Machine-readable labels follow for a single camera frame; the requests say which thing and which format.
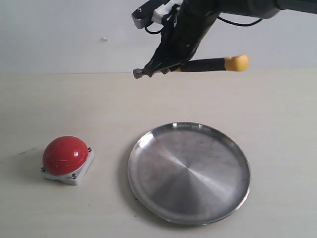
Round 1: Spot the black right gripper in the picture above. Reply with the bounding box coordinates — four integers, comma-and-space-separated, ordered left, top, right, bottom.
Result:
144, 0, 219, 77

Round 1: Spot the yellow black claw hammer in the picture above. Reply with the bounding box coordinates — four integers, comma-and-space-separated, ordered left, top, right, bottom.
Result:
133, 55, 249, 79

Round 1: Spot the red dome button white base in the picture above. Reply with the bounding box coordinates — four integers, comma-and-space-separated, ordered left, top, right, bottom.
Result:
41, 135, 95, 185

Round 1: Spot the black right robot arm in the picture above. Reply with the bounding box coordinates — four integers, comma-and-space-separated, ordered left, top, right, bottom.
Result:
133, 0, 317, 77

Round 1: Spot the round steel plate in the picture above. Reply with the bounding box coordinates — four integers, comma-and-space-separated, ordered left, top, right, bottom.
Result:
127, 122, 251, 226

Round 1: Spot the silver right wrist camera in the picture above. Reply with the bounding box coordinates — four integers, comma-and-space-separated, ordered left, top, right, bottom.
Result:
131, 0, 168, 29

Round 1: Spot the black right camera cable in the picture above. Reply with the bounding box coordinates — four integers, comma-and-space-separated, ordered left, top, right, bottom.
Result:
216, 13, 264, 27

